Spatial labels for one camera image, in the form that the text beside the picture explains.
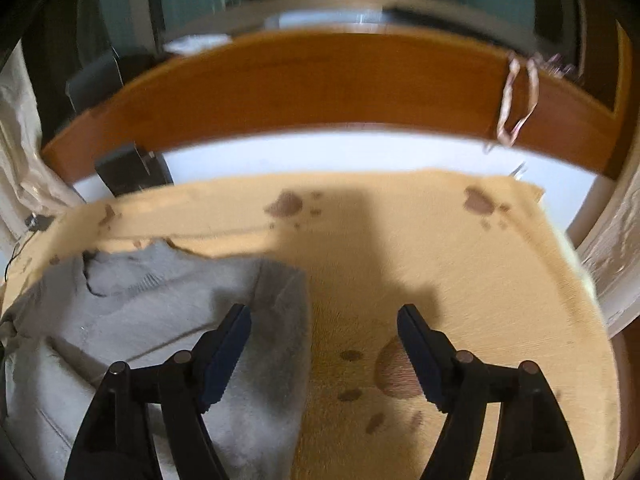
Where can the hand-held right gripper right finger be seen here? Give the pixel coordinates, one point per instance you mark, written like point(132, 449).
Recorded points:
point(420, 355)

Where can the grey knit sweater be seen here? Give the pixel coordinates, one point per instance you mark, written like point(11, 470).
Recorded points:
point(150, 310)

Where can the black power adapter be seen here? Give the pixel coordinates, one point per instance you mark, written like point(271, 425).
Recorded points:
point(39, 222)

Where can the dark open cardboard box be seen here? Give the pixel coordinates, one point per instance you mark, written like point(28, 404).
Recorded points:
point(127, 170)

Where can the white paper card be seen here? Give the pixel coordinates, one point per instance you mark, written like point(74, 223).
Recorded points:
point(197, 44)

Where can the pink ribbon loop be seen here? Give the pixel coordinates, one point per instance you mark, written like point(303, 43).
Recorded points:
point(505, 110)

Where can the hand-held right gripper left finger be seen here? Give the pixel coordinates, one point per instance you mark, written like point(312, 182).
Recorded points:
point(227, 355)

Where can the cream embossed curtain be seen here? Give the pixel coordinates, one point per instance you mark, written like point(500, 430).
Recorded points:
point(612, 260)

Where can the cream pleated curtain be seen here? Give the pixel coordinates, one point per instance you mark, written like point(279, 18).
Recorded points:
point(25, 160)

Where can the yellow paw print blanket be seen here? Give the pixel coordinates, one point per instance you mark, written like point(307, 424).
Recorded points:
point(380, 240)

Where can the wooden window sill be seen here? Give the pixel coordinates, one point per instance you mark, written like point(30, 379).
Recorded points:
point(320, 85)

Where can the dark grey box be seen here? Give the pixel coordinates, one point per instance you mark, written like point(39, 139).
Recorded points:
point(95, 82)

